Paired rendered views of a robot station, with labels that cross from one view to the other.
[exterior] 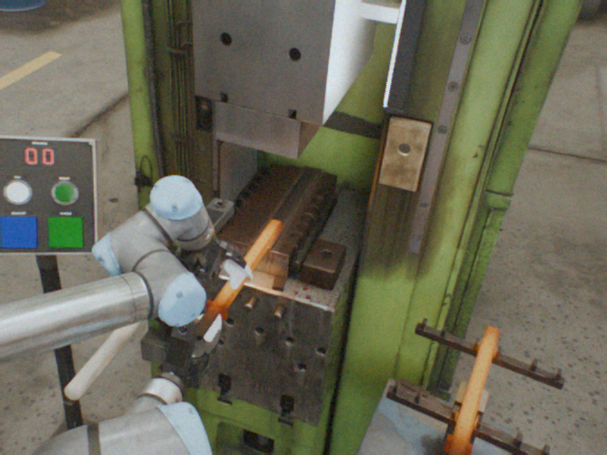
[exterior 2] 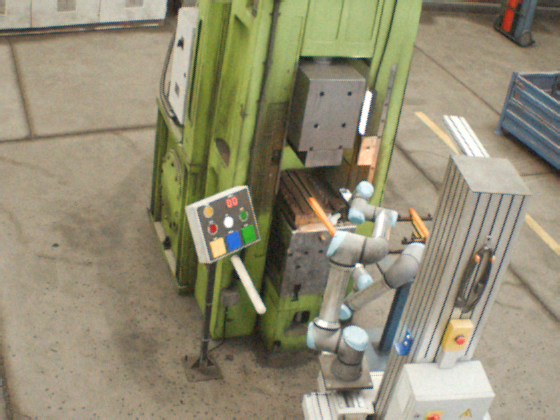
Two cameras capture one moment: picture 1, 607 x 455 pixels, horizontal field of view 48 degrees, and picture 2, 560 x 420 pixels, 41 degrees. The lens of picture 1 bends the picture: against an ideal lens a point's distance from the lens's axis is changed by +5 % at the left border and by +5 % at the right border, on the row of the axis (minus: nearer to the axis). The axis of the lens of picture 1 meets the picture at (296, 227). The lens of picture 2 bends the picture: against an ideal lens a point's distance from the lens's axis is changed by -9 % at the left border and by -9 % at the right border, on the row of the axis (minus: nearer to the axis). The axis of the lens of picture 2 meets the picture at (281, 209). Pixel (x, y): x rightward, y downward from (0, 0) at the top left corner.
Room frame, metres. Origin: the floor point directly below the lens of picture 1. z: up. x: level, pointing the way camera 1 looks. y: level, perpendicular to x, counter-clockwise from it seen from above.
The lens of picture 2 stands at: (-1.26, 2.62, 3.29)
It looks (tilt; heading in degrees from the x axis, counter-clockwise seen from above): 33 degrees down; 318
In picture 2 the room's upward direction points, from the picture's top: 10 degrees clockwise
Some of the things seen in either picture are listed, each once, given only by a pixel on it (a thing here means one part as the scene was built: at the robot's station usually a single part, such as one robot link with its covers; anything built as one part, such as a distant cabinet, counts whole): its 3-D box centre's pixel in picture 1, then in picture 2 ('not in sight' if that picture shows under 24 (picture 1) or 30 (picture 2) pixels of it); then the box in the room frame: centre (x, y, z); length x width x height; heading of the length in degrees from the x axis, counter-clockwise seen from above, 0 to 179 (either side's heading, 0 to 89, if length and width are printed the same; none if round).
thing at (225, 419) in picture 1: (283, 387); (287, 294); (1.49, -0.01, 0.23); 0.55 x 0.37 x 0.47; 164
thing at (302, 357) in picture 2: not in sight; (288, 351); (1.25, 0.12, 0.01); 0.58 x 0.39 x 0.01; 74
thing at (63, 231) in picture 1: (66, 232); (247, 234); (1.26, 0.55, 1.01); 0.07 x 0.05 x 0.07; 99
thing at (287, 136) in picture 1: (289, 94); (308, 137); (1.49, 0.05, 1.32); 0.42 x 0.20 x 0.10; 164
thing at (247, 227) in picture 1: (280, 213); (298, 195); (1.49, 0.05, 0.96); 0.42 x 0.20 x 0.09; 164
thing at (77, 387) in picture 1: (121, 335); (248, 284); (1.30, 0.47, 0.62); 0.44 x 0.05 x 0.05; 164
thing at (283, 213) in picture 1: (289, 205); (303, 189); (1.49, 0.03, 0.99); 0.42 x 0.05 x 0.01; 164
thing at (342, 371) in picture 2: not in sight; (348, 362); (0.40, 0.59, 0.87); 0.15 x 0.15 x 0.10
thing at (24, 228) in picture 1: (19, 232); (232, 240); (1.24, 0.65, 1.01); 0.07 x 0.05 x 0.07; 99
